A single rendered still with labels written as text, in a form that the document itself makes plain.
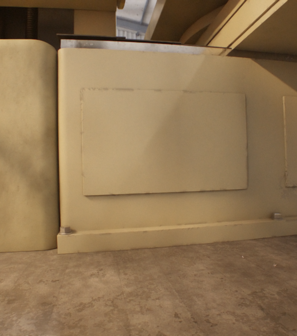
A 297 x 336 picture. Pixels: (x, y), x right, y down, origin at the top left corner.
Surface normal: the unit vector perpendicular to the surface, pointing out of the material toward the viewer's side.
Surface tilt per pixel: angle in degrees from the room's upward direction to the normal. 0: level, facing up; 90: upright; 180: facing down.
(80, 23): 90
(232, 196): 90
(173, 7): 180
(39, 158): 90
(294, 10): 180
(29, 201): 90
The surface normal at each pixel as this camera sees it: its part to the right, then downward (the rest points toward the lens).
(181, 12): 0.02, 1.00
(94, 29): 0.18, 0.00
